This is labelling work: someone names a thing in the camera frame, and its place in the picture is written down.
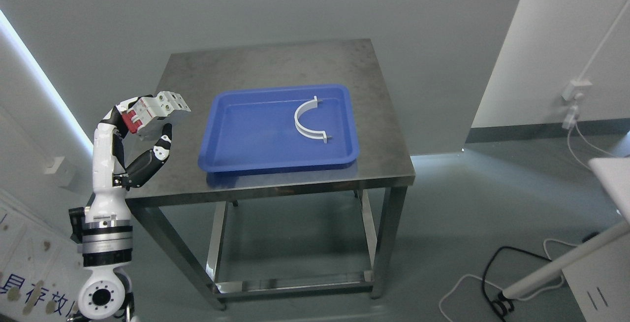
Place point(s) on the white wall switch box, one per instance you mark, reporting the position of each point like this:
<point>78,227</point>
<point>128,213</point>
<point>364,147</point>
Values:
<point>59,167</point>

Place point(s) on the grey red circuit breaker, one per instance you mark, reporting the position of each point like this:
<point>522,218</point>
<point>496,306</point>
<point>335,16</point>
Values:
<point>146,116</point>

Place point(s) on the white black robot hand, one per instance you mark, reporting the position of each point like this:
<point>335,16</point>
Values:
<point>111,177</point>

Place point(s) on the blue plastic tray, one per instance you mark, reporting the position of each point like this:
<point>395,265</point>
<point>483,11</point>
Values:
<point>252,131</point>

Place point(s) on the white wall socket box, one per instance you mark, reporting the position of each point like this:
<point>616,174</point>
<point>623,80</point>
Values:
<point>575,90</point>

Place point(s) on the stainless steel table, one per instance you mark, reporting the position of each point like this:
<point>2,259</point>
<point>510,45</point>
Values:
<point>184,208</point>

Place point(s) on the white curved pipe clamp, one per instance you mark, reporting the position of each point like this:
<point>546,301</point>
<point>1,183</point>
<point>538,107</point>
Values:
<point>305,121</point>

